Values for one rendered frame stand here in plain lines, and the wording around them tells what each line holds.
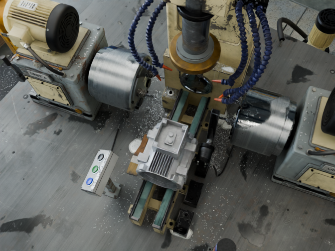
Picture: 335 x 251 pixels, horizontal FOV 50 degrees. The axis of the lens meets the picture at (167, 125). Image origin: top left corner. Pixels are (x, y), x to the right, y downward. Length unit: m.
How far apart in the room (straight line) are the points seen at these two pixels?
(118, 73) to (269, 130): 0.62
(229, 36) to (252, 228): 0.80
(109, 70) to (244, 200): 0.79
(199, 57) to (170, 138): 0.32
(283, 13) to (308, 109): 1.35
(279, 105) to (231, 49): 0.31
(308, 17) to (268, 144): 1.47
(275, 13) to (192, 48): 1.52
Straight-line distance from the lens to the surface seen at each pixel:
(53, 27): 1.40
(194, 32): 1.15
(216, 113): 1.25
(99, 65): 1.49
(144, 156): 1.38
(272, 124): 1.38
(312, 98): 1.46
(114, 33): 2.05
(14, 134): 1.88
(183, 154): 1.38
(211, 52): 1.26
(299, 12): 2.73
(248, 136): 1.40
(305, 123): 1.40
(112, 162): 1.40
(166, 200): 1.49
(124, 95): 1.46
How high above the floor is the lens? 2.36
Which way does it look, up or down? 65 degrees down
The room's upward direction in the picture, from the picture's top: 4 degrees counter-clockwise
